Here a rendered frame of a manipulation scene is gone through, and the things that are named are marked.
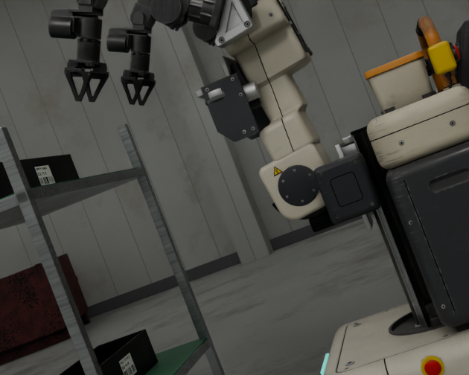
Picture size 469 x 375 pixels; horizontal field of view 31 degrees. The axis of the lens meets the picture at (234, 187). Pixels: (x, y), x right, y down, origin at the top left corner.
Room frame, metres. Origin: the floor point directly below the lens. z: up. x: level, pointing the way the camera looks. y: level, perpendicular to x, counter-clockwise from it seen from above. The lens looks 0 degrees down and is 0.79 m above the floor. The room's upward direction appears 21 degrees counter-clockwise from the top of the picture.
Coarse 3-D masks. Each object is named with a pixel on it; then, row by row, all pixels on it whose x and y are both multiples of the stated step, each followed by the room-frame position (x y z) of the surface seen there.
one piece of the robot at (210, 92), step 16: (224, 64) 2.15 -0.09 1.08; (224, 80) 2.13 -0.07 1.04; (208, 96) 2.14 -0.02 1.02; (224, 96) 2.13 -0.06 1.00; (240, 96) 2.13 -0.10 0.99; (256, 96) 2.14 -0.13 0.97; (224, 112) 2.14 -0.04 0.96; (240, 112) 2.13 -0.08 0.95; (256, 112) 2.38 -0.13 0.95; (224, 128) 2.14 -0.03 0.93; (240, 128) 2.13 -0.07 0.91; (256, 128) 2.13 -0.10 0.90
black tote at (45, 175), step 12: (48, 156) 2.52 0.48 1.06; (60, 156) 2.60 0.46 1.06; (0, 168) 2.21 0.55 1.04; (24, 168) 2.34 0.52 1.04; (36, 168) 2.41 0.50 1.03; (48, 168) 2.49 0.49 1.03; (60, 168) 2.57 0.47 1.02; (72, 168) 2.66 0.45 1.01; (0, 180) 2.19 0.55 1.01; (36, 180) 2.39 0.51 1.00; (48, 180) 2.46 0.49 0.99; (60, 180) 2.54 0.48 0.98; (0, 192) 2.16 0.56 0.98; (12, 192) 2.22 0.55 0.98
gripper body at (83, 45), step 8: (80, 40) 2.09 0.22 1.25; (96, 40) 2.08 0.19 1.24; (80, 48) 2.08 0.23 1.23; (88, 48) 2.08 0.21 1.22; (96, 48) 2.09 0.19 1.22; (80, 56) 2.08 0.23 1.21; (88, 56) 2.08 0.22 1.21; (96, 56) 2.09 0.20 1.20; (72, 64) 2.06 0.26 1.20; (88, 64) 2.06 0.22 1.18; (96, 64) 2.09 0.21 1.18; (104, 64) 2.13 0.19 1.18
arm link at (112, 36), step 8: (136, 16) 2.47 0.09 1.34; (144, 16) 2.47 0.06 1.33; (136, 24) 2.48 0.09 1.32; (144, 24) 2.48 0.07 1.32; (112, 32) 2.52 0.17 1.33; (120, 32) 2.51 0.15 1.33; (128, 32) 2.52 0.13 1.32; (144, 32) 2.53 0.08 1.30; (112, 40) 2.51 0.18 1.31; (120, 40) 2.50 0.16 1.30; (112, 48) 2.52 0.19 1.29; (120, 48) 2.51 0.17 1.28
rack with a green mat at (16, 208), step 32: (0, 128) 1.93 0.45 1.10; (128, 128) 2.80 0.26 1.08; (32, 192) 1.96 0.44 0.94; (64, 192) 2.13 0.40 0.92; (96, 192) 2.70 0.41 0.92; (0, 224) 2.41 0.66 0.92; (32, 224) 1.94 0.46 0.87; (160, 224) 2.78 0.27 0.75; (64, 288) 1.93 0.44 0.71; (64, 320) 1.94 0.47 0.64; (192, 320) 2.79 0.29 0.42; (192, 352) 2.61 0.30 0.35
